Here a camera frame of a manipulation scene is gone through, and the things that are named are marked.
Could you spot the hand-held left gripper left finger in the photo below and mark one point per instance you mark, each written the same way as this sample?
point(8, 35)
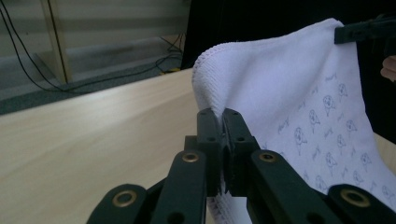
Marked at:
point(214, 146)

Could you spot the wooden wall post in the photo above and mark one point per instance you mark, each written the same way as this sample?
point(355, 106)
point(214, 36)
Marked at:
point(56, 40)

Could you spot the small yellow plug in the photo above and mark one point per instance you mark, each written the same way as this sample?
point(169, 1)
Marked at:
point(169, 71)

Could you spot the white printed towel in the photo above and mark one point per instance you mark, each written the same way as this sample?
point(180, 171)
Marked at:
point(280, 93)

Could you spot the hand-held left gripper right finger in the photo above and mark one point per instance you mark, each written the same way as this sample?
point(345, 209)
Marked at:
point(238, 140)

